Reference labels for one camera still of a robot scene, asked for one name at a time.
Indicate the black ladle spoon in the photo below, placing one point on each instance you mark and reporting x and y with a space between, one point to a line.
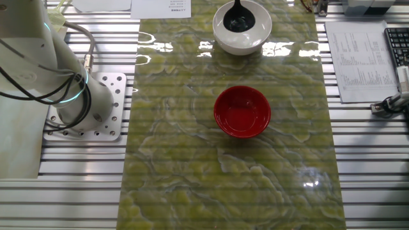
238 20

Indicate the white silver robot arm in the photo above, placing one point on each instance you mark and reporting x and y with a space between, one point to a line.
28 48

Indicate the red bowl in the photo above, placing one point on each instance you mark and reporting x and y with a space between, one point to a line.
242 111

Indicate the white bowl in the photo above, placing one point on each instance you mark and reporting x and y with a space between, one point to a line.
243 43

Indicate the green marble pattern mat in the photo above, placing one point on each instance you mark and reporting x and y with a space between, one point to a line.
191 179

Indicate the white paper with Chinese text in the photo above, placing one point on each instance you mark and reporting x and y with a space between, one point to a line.
143 11

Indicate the blank white paper sheet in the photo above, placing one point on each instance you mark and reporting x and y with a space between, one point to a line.
102 4

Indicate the printed table paper sheet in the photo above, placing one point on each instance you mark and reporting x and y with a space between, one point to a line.
361 64

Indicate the yellow fly swatter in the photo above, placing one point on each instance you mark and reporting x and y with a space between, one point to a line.
59 19

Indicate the grey box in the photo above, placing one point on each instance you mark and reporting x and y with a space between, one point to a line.
354 8

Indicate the black keyboard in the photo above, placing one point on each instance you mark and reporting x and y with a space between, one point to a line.
399 44

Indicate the black and white box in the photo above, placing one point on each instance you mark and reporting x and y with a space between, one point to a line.
383 3

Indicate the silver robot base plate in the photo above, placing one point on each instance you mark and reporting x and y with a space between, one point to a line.
116 127

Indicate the small metal bracket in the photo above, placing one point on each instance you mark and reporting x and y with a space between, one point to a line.
322 8

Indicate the metal camera mount clamp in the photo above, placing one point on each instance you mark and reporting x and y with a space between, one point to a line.
394 101

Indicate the silver ribbed camera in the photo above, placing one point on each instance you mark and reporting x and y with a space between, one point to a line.
403 78

